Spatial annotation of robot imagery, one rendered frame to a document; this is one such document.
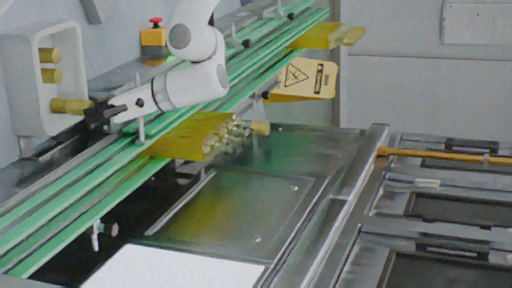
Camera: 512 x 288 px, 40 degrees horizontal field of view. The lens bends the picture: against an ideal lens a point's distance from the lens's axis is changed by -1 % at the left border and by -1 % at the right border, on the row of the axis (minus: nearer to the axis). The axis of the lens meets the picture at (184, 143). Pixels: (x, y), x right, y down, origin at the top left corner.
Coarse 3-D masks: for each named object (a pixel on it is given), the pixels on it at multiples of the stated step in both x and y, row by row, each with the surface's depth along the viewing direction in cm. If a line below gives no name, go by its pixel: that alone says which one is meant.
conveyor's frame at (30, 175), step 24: (264, 0) 281; (288, 0) 282; (216, 24) 237; (240, 24) 235; (120, 72) 180; (144, 72) 179; (72, 144) 159; (96, 144) 158; (24, 168) 146; (48, 168) 145; (72, 168) 149; (0, 192) 135; (24, 192) 135
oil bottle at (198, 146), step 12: (168, 132) 171; (180, 132) 171; (192, 132) 170; (156, 144) 170; (168, 144) 169; (180, 144) 167; (192, 144) 166; (204, 144) 165; (156, 156) 172; (168, 156) 170; (180, 156) 169; (192, 156) 167; (204, 156) 166
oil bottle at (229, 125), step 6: (186, 120) 179; (192, 120) 179; (198, 120) 179; (204, 120) 178; (210, 120) 178; (216, 120) 178; (222, 120) 177; (228, 120) 177; (222, 126) 174; (228, 126) 175; (234, 126) 176; (228, 132) 175
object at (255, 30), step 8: (296, 0) 287; (304, 0) 288; (312, 0) 285; (288, 8) 271; (296, 8) 268; (304, 8) 273; (256, 24) 242; (264, 24) 242; (272, 24) 240; (240, 32) 230; (248, 32) 231; (256, 32) 228; (264, 32) 231; (232, 48) 207; (184, 64) 192
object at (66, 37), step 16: (48, 32) 144; (64, 32) 155; (80, 32) 154; (32, 48) 140; (64, 48) 156; (80, 48) 155; (48, 64) 157; (64, 64) 158; (80, 64) 156; (64, 80) 159; (80, 80) 158; (48, 96) 158; (64, 96) 160; (80, 96) 159; (48, 112) 158; (48, 128) 146; (64, 128) 152
